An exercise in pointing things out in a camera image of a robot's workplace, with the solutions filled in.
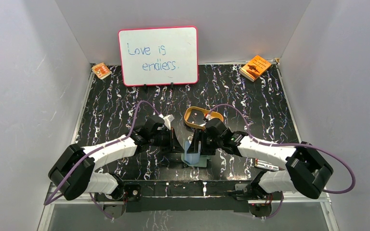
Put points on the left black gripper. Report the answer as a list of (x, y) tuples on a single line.
[(173, 140)]

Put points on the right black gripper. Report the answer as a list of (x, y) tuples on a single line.
[(198, 135)]

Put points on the mint green card holder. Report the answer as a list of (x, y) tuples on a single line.
[(195, 160)]

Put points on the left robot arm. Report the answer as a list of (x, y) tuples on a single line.
[(75, 172)]

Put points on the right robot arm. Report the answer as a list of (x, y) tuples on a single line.
[(301, 168)]

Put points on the small orange card box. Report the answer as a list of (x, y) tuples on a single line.
[(101, 70)]

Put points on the marker pen box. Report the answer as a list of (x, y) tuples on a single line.
[(266, 165)]

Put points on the pink framed whiteboard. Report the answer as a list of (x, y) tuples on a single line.
[(159, 56)]

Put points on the orange book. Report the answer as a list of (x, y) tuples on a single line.
[(254, 68)]

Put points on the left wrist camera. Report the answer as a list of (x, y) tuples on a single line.
[(167, 120)]

